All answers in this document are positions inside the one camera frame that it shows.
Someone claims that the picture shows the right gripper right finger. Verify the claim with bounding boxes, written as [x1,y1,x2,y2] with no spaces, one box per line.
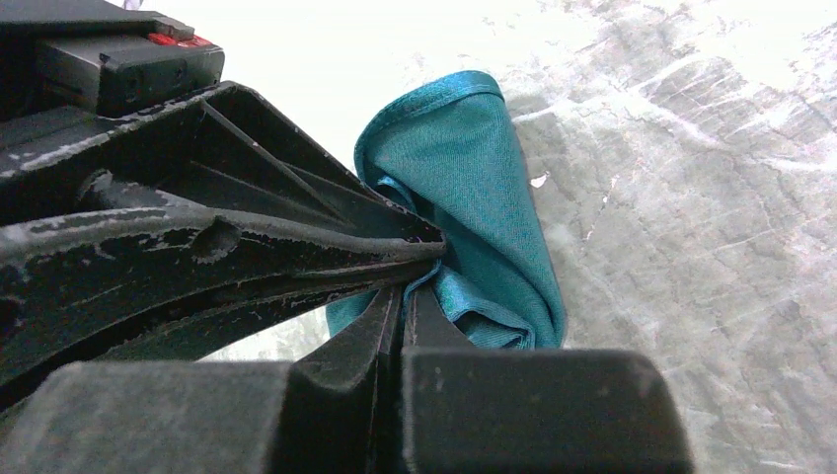
[401,288,694,473]

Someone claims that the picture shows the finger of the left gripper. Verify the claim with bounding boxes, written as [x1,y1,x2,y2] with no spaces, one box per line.
[1,207,445,408]

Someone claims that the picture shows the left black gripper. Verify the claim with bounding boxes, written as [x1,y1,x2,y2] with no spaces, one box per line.
[1,1,443,243]

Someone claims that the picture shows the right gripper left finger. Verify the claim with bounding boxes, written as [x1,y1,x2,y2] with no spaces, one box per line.
[1,287,402,473]

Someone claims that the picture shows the teal cloth napkin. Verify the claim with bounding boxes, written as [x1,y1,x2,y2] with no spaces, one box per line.
[353,70,566,350]

